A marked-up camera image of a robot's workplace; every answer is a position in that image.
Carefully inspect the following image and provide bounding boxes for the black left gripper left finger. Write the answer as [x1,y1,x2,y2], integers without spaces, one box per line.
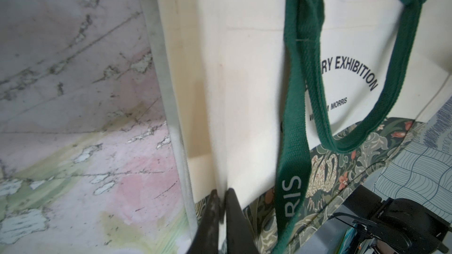
[187,189,221,254]

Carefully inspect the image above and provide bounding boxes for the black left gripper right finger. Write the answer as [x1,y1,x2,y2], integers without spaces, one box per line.
[225,188,259,254]

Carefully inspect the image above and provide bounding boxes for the yellow-handled cartoon canvas bag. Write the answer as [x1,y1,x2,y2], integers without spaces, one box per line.
[138,0,396,241]

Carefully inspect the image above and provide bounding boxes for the green-handled floral canvas bag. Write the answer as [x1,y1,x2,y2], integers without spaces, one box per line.
[157,0,452,254]

